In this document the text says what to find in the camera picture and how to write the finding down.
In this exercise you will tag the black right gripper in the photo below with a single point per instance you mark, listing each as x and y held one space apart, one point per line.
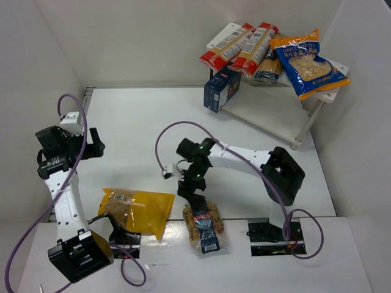
189 190

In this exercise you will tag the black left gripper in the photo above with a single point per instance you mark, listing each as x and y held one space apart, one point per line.
92 146

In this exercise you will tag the tricolour fusilli pasta bag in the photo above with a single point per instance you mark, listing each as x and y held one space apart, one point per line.
205 227

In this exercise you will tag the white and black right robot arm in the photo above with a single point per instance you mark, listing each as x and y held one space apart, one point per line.
280 173

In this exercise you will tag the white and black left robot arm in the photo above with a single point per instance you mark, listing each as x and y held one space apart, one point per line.
79 251

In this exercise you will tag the yellow pasta bag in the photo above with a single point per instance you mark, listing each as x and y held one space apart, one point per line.
138 211

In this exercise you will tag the dark blue pasta box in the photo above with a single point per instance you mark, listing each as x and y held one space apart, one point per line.
220 88

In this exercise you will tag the white two-tier shelf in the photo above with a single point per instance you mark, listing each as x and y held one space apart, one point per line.
275 108

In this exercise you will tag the left red spaghetti pack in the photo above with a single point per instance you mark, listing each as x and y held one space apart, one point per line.
228 48

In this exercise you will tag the red spaghetti pack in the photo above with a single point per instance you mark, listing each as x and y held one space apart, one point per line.
228 48
253 52

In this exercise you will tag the right red spaghetti pack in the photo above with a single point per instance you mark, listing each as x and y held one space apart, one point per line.
253 52

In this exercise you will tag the dark blue spaghetti pack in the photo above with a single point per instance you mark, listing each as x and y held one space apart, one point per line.
270 68

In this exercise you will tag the blue orange orecchiette bag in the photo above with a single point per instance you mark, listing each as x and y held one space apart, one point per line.
305 69

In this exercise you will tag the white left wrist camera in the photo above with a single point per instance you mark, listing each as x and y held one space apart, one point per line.
72 123

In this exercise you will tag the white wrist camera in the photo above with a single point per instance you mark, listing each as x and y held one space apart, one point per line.
170 171
72 123

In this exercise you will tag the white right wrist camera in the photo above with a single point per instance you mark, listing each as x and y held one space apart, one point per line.
170 171

